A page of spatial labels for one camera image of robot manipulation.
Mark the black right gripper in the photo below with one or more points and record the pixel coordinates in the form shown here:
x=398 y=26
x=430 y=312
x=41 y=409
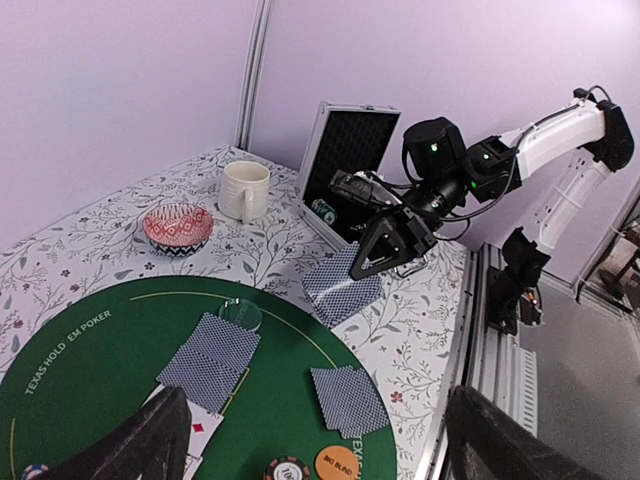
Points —
x=393 y=237

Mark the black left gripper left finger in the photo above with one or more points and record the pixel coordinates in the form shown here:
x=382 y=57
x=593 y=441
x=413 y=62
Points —
x=151 y=444

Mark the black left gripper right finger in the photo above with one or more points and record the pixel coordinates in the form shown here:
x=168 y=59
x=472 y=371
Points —
x=486 y=443

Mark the red pip face-up card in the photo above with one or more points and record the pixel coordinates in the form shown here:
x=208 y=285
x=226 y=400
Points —
x=203 y=425

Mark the blue face-down board card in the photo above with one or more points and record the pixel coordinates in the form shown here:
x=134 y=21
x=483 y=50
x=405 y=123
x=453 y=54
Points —
x=205 y=381

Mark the white chip stack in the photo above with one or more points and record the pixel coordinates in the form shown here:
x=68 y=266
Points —
x=33 y=470

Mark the red chip stack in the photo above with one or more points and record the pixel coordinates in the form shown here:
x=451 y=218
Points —
x=286 y=468

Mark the orange round blind button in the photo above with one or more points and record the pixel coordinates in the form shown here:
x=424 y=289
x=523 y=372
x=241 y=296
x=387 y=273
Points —
x=336 y=462

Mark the clear green dealer button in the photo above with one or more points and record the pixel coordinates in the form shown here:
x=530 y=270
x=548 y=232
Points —
x=241 y=312

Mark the blue patterned dealt card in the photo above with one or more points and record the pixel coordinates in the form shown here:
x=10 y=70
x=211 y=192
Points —
x=355 y=415

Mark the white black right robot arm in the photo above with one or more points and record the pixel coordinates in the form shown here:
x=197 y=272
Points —
x=449 y=182

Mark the green chip stack in case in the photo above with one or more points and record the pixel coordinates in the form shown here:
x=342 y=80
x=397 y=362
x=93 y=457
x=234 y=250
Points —
x=324 y=211

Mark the round green poker mat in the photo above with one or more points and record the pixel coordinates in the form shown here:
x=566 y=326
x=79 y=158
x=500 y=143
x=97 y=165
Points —
x=74 y=379

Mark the aluminium poker chip case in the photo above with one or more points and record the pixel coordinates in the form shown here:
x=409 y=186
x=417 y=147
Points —
x=350 y=138

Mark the cream ceramic mug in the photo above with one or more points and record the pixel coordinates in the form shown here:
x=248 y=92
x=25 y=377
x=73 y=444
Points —
x=244 y=191

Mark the floral white tablecloth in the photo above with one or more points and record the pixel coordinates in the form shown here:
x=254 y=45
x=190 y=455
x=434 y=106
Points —
x=403 y=339

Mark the red patterned small bowl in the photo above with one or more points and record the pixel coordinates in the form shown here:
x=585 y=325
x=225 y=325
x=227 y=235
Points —
x=178 y=230

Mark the aluminium front rail frame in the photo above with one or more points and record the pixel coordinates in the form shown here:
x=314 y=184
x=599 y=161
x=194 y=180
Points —
x=485 y=359

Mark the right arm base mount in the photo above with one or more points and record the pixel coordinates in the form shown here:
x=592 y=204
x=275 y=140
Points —
x=513 y=295

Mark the right aluminium frame post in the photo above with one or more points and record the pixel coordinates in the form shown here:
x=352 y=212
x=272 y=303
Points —
x=252 y=74

